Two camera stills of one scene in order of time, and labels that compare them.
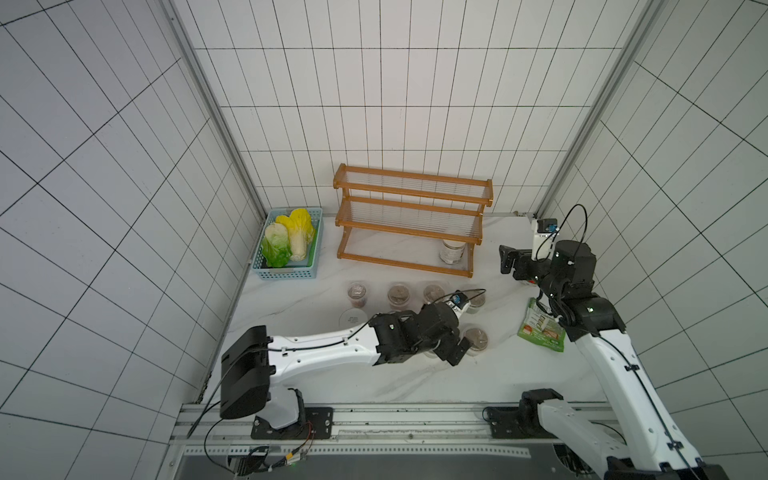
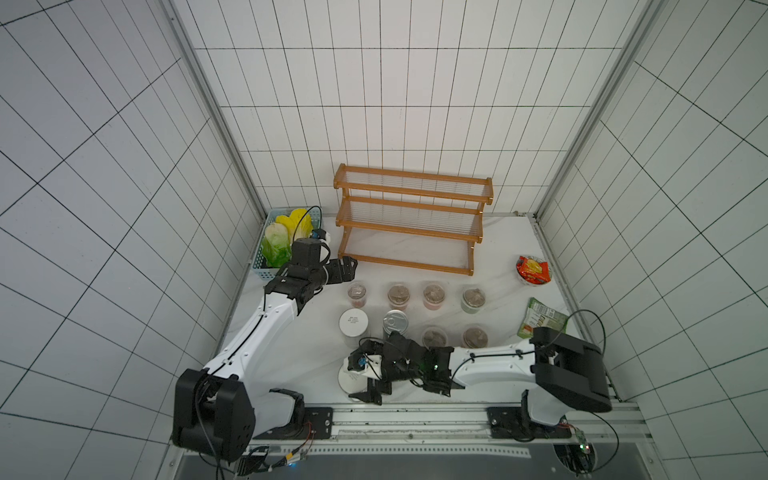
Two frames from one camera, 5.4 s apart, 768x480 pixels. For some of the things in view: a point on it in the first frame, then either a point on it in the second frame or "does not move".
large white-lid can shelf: x=352 y=318 does not move
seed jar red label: x=433 y=292 does not move
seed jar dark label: x=356 y=292 does not move
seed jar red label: x=398 y=297 does not move
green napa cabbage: x=276 y=245 does not move
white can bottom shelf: x=451 y=251 -> x=351 y=382
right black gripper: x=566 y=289 -> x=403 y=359
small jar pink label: x=478 y=338 does not move
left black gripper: x=443 y=351 -> x=337 y=276
